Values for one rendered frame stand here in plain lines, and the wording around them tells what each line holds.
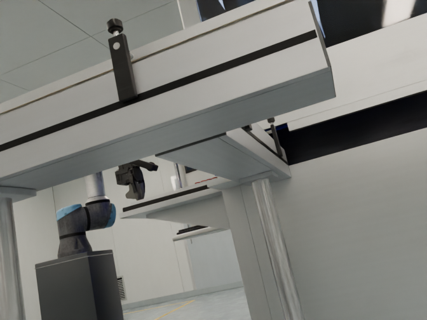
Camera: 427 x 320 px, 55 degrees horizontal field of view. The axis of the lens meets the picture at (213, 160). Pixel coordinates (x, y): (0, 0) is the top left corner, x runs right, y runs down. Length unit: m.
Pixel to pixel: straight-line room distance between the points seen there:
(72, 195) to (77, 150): 8.13
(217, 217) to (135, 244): 6.48
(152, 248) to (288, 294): 6.71
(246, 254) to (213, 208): 0.23
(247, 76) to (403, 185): 0.86
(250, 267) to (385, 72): 0.72
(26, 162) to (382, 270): 0.99
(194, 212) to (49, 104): 0.94
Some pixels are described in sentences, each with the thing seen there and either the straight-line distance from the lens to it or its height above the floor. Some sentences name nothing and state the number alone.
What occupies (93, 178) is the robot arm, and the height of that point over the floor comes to 1.13.
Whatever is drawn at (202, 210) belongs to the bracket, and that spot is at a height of 0.82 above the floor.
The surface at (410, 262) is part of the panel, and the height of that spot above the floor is 0.53.
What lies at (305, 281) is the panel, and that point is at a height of 0.53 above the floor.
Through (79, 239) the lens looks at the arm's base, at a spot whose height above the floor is 0.86.
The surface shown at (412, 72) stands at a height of 1.05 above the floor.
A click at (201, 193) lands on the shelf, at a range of 1.38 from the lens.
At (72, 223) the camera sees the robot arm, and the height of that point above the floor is 0.93.
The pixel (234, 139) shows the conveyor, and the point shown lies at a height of 0.84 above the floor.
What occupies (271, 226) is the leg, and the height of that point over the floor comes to 0.70.
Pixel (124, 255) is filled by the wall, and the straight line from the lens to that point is 8.02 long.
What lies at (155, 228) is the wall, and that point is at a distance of 7.68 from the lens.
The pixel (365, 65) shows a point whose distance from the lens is 1.35.
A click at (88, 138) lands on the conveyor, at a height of 0.86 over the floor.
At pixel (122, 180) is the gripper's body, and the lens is 1.61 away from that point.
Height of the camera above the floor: 0.68
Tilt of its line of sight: 12 degrees up
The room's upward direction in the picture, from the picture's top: 13 degrees counter-clockwise
